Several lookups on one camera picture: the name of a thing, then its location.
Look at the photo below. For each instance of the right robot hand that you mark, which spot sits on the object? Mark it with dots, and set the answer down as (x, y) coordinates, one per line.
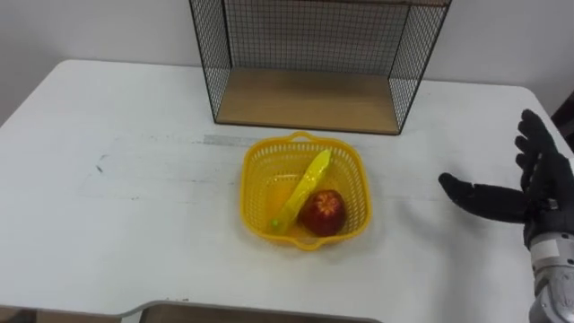
(547, 188)

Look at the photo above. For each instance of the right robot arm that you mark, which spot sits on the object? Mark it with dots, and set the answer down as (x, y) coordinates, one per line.
(556, 282)

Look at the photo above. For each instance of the red apple soft toy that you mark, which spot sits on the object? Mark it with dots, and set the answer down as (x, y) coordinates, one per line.
(323, 215)

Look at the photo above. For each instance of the yellow banana soft toy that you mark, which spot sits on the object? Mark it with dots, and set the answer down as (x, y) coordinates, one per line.
(305, 186)

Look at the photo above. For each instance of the yellow plastic basket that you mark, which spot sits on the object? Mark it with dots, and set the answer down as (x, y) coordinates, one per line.
(264, 188)

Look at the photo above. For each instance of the grey tape strip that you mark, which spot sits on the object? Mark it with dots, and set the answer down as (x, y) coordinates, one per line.
(226, 140)

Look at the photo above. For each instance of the white desk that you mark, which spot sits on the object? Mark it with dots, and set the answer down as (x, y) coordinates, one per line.
(134, 224)

